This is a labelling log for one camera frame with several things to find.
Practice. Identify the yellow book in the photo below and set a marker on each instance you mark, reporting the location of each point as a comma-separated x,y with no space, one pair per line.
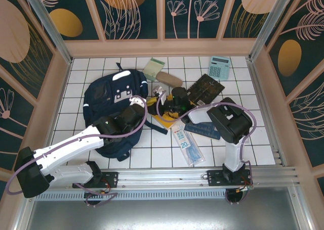
164,123

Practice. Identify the brown pencil case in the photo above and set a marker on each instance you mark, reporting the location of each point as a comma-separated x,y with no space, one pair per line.
169,79

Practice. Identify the navy blue backpack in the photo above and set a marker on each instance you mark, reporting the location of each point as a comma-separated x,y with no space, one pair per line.
101,106

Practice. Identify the black notebook gold print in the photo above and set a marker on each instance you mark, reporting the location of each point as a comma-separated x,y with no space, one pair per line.
205,88

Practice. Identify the pale green notepad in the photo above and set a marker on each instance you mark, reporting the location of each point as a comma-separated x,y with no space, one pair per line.
152,68

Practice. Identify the dark blue ruler case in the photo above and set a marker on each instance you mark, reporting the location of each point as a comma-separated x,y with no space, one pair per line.
202,129

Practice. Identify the teal calculator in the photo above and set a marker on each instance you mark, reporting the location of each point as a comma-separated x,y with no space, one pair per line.
219,70

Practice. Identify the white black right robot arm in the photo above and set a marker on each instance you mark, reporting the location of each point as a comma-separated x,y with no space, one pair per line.
233,154

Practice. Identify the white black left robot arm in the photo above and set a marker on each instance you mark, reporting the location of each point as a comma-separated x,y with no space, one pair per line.
71,144

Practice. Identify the grey metal sheet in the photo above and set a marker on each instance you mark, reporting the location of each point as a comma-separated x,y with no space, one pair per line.
162,214

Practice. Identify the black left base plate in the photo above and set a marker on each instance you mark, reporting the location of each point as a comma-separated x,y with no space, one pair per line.
112,177

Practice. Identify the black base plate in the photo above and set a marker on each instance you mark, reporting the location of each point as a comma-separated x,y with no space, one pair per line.
212,177
112,177

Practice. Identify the aluminium mounting rail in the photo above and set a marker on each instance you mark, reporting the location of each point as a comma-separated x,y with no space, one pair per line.
162,177

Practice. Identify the aluminium side rail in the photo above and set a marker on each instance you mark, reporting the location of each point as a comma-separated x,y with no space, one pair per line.
258,83

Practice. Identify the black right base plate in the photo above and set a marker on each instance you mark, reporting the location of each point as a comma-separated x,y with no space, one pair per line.
212,177

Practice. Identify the aluminium frame post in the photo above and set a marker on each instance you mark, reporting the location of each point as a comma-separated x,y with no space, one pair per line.
51,30
271,25

